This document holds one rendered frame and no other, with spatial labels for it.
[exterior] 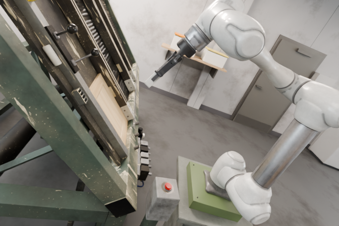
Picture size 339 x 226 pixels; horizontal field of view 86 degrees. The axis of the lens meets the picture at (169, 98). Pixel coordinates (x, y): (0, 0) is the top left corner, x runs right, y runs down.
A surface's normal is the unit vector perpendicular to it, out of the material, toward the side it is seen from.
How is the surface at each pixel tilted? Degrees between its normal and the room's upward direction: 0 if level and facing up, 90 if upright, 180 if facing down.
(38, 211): 90
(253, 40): 97
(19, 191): 0
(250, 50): 96
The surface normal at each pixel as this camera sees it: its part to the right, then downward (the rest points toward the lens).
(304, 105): -0.95, -0.14
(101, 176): 0.15, 0.46
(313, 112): -0.87, 0.02
